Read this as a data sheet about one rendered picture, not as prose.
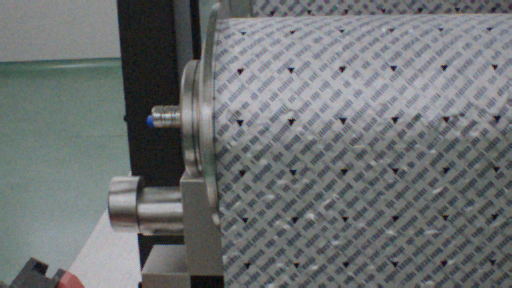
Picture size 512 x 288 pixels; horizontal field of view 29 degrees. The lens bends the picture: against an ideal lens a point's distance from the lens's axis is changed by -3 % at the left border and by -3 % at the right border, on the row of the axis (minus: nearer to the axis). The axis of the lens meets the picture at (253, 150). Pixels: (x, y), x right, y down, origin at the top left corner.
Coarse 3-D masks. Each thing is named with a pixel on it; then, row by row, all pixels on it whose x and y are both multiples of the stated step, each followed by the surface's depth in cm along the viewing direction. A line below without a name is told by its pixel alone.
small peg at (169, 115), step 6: (156, 108) 66; (162, 108) 66; (168, 108) 66; (174, 108) 66; (156, 114) 66; (162, 114) 66; (168, 114) 66; (174, 114) 66; (156, 120) 66; (162, 120) 66; (168, 120) 66; (174, 120) 66
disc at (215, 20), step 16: (224, 16) 62; (208, 32) 58; (208, 48) 57; (208, 64) 57; (208, 80) 57; (208, 96) 56; (208, 112) 56; (208, 128) 56; (208, 144) 57; (208, 160) 57; (208, 176) 57; (208, 192) 58
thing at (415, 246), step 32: (224, 224) 59; (256, 224) 59; (288, 224) 59; (320, 224) 59; (352, 224) 58; (384, 224) 58; (416, 224) 58; (448, 224) 58; (480, 224) 58; (224, 256) 60; (256, 256) 60; (288, 256) 59; (320, 256) 59; (352, 256) 59; (384, 256) 59; (416, 256) 59; (448, 256) 58; (480, 256) 58
